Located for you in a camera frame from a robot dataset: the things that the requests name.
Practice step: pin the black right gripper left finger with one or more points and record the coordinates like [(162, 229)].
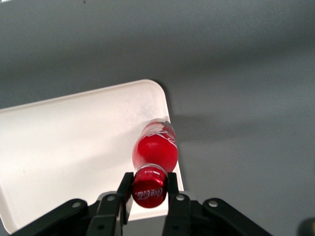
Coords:
[(108, 216)]

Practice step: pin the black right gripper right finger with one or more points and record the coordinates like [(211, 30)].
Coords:
[(179, 216)]

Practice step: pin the red coke bottle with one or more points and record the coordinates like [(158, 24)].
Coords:
[(155, 150)]

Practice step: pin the white plastic tray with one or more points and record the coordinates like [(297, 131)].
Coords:
[(61, 135)]

